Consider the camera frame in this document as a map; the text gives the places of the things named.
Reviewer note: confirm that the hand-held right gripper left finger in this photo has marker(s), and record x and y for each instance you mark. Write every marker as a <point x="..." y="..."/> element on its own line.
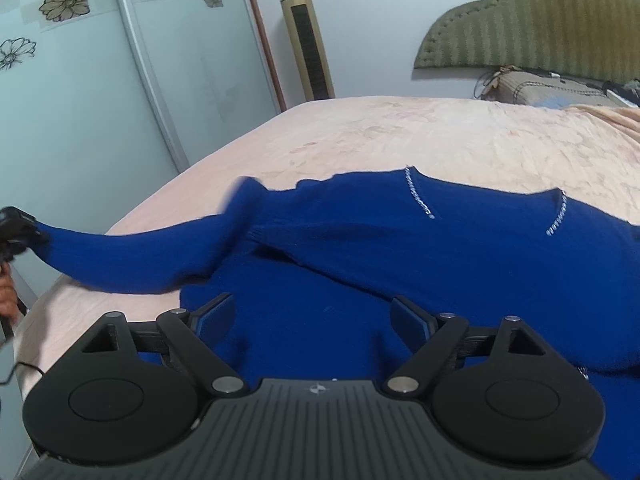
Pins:
<point x="218" y="316"/>

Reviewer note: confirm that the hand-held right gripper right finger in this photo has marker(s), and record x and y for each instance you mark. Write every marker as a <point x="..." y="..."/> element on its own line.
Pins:
<point x="409" y="316"/>

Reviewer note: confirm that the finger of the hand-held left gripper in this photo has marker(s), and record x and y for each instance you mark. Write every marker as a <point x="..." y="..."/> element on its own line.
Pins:
<point x="17" y="230"/>

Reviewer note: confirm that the blue knit sweater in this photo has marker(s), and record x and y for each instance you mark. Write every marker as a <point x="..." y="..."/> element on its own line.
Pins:
<point x="350" y="240"/>

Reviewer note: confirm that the person's left hand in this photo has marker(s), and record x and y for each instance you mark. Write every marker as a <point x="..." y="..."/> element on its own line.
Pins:
<point x="7" y="292"/>

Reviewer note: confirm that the peach bed blanket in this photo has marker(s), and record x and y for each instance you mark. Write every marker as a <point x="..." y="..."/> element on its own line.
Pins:
<point x="400" y="130"/>

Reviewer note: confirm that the beige pillow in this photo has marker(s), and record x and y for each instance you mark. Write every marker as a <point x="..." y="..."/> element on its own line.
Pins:
<point x="545" y="89"/>

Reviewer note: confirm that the brown wooden wardrobe trim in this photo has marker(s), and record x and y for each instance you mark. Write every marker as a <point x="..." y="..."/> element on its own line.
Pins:
<point x="265" y="40"/>

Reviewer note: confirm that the gold tower fan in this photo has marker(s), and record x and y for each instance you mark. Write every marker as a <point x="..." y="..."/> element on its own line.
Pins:
<point x="305" y="35"/>

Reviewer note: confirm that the olive striped padded headboard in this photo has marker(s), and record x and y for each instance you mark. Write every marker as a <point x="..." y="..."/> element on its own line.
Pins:
<point x="540" y="20"/>

